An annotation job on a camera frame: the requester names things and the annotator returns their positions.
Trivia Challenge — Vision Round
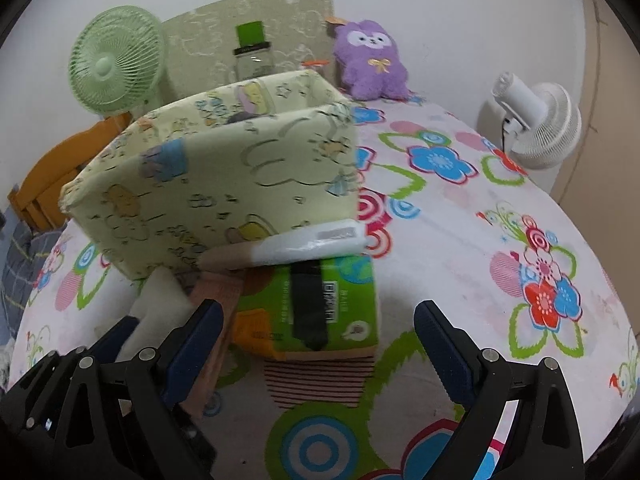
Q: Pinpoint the wooden chair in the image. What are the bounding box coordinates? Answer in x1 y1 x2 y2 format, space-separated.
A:
7 112 133 231

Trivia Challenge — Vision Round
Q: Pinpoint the green tissue pack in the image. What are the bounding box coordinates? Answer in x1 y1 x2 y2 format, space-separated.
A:
231 255 379 361

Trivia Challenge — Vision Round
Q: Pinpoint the white standing fan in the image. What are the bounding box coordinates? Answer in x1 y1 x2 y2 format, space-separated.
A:
490 71 583 170

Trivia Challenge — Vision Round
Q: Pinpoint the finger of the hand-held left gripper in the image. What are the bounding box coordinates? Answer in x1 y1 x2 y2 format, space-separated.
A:
0 317 143 427

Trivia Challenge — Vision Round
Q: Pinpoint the glass jar with green lid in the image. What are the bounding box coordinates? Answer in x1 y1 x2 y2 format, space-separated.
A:
232 20 273 81

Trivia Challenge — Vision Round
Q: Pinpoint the small jar with orange lid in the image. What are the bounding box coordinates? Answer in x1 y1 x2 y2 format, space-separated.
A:
301 57 333 83

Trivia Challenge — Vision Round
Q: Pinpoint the grey plaid blanket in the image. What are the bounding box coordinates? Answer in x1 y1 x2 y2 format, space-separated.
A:
0 220 68 331

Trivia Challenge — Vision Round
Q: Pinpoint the purple plush toy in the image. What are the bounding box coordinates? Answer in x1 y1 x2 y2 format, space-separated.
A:
325 16 411 101

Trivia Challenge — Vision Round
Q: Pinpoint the green desk fan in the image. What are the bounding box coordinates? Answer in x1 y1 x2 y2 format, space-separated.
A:
68 5 168 116

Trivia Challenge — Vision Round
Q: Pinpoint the beige door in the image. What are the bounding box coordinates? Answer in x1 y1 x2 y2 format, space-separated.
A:
550 0 640 241

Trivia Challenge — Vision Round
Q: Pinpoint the yellow cartoon print storage box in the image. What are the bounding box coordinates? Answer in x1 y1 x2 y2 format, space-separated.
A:
59 69 368 281

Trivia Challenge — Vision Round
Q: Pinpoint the white cloth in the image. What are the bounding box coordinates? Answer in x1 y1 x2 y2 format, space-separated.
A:
116 266 197 363

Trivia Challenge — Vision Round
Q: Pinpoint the green patterned board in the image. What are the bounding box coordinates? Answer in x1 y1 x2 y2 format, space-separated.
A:
161 0 335 96

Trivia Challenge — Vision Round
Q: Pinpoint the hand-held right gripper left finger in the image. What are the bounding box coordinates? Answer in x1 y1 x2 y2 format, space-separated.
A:
52 299 224 480

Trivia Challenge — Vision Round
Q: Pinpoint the pink striped cloth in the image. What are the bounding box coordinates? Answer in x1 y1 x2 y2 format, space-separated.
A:
263 350 376 408

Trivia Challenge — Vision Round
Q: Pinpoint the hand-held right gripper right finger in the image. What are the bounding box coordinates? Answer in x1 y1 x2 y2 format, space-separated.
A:
414 300 586 480

